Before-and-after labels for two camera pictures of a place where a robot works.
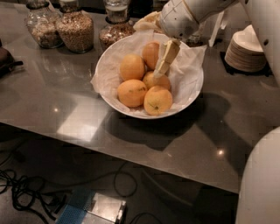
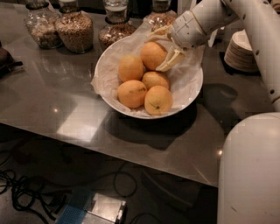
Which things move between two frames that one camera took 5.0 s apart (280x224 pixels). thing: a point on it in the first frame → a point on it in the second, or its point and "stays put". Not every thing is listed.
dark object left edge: [7, 62] stays put
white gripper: [176, 17] → [186, 32]
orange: [150, 80] stays put
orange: [150, 53] stays put
